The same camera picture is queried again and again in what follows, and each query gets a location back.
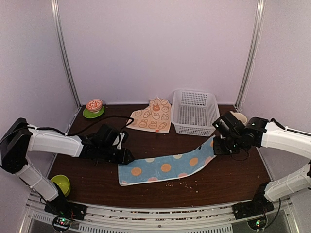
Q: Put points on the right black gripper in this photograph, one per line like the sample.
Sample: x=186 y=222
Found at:
x=217 y=150

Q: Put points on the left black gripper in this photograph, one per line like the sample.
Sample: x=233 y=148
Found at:
x=124 y=158

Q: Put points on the blue polka dot towel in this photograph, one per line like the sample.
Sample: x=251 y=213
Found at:
x=165 y=168

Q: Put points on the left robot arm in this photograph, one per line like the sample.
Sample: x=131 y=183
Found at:
x=22 y=138

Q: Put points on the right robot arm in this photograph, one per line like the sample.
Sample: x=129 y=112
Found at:
x=259 y=132

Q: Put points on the beige patterned mug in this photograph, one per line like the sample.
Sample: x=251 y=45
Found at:
x=241 y=117

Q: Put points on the white plastic basket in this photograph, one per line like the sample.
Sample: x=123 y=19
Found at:
x=194 y=112

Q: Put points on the beige bunny print towel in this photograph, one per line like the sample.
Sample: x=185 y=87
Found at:
x=155 y=118

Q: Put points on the green saucer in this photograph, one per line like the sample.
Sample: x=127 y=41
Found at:
x=91 y=115

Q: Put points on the red patterned small bowl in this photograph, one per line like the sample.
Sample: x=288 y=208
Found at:
x=94 y=105

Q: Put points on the lime green bowl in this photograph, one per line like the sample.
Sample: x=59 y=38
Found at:
x=63 y=182

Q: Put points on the front aluminium rail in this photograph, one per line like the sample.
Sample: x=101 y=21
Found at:
x=206 y=219

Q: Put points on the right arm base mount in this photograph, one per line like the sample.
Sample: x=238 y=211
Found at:
x=251 y=208

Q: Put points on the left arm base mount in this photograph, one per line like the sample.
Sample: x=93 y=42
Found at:
x=68 y=210

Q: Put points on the right aluminium frame post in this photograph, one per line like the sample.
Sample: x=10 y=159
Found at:
x=250 y=61

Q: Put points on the aluminium frame post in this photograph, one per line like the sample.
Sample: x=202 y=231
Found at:
x=64 y=54
x=250 y=61

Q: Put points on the left aluminium frame post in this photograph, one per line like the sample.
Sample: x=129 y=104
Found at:
x=64 y=54

